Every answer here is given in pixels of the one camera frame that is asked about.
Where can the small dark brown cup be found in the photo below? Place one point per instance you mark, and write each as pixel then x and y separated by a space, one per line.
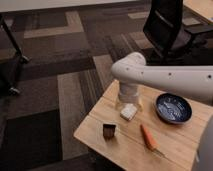
pixel 108 131

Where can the black office chair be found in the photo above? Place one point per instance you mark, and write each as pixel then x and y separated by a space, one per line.
pixel 165 31

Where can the orange carrot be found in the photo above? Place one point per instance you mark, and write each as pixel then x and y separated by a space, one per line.
pixel 149 140

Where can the dark blue bowl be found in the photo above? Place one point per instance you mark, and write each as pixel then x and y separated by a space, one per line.
pixel 173 109

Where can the light wooden desk corner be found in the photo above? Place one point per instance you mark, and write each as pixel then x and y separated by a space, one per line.
pixel 203 8

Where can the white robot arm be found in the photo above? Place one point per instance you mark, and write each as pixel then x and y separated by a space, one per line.
pixel 194 82

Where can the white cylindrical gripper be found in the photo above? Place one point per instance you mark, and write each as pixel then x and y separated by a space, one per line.
pixel 128 93

